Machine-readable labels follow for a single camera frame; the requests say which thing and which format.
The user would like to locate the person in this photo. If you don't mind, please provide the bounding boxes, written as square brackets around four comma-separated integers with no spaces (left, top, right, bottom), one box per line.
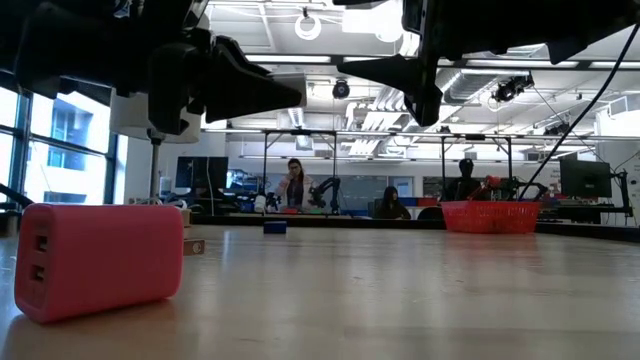
[373,185,412,220]
[443,158,484,203]
[274,158,316,211]

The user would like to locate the black dome camera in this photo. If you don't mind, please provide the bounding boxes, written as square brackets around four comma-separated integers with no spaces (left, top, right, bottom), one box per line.
[331,78,352,101]

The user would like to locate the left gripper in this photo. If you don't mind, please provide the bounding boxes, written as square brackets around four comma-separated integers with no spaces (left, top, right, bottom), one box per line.
[74,0,305,135]

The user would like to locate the white lamp cable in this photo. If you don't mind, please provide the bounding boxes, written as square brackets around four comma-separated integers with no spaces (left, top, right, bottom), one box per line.
[115,195,191,210]

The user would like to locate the red plastic basket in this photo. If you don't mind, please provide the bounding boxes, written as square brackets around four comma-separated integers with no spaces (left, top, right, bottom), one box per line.
[439,200,543,235]

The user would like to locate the black overhead light bar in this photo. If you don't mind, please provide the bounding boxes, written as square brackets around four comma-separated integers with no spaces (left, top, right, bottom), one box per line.
[244,52,640,71]

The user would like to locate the white ceiling light panel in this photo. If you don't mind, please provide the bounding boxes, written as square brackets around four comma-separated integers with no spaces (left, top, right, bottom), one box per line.
[341,0,407,57]

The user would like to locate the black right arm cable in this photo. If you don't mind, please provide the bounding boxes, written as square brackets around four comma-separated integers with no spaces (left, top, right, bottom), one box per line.
[518,23,640,200]

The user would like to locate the black computer monitor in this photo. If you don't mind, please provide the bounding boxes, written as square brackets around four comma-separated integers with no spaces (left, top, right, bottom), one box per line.
[174,155,230,197]
[559,158,614,200]

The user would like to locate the white ring light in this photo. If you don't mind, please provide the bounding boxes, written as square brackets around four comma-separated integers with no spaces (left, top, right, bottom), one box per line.
[293,13,323,42]

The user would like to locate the large window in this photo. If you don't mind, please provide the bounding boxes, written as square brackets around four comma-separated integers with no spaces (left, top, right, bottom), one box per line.
[0,84,121,207]

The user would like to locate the silver ventilation duct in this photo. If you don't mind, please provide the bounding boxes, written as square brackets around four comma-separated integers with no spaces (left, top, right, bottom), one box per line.
[434,62,531,104]

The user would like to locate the white table lamp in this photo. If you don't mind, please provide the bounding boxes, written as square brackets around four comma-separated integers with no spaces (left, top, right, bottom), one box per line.
[109,89,206,257]

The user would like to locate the pink two-port charger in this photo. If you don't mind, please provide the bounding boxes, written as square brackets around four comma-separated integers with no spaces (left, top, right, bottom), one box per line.
[13,203,185,325]

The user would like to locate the black background rig frame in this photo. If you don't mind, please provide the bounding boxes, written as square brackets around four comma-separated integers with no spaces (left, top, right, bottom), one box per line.
[261,128,340,217]
[439,132,515,202]

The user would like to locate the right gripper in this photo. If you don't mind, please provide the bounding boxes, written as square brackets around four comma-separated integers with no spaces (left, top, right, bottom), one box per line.
[337,0,546,129]

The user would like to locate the black ceiling camera rig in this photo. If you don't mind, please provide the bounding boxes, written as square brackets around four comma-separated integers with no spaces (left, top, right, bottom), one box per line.
[491,72,536,104]

